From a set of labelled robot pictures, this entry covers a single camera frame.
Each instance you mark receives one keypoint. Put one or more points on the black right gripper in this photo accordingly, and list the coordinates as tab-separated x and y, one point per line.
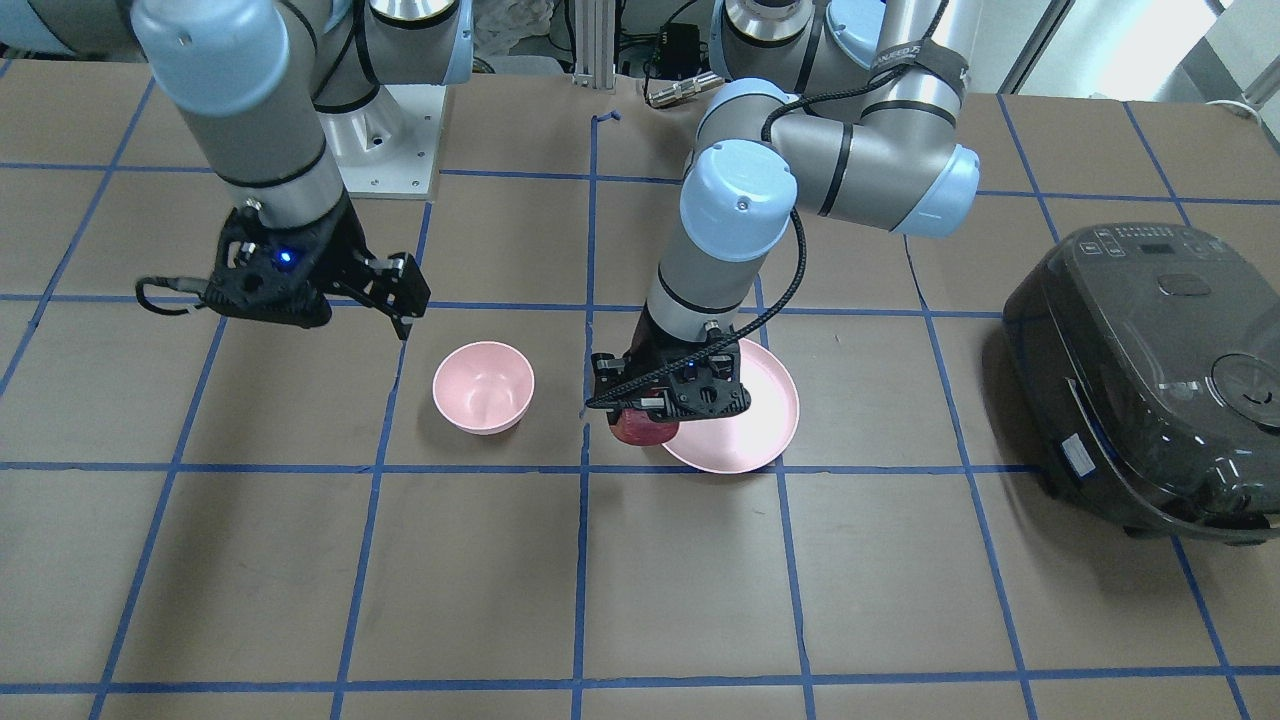
335	243

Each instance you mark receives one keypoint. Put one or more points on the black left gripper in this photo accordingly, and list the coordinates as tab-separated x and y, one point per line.
657	343

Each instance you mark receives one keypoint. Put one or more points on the red apple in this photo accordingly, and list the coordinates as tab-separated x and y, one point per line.
634	427

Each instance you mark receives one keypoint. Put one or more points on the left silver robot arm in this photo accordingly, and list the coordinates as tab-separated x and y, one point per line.
841	109

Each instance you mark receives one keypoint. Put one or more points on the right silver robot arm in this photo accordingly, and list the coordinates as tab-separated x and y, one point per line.
280	96

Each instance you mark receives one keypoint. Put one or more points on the pink bowl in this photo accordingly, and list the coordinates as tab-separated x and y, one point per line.
484	388

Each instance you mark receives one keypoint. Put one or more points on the black electronics box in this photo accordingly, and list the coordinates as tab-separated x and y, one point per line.
677	51

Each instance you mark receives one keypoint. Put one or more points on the dark grey rice cooker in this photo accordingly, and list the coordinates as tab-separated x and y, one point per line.
1148	354

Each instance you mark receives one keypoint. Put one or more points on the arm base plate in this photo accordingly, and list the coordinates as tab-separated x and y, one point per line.
388	148

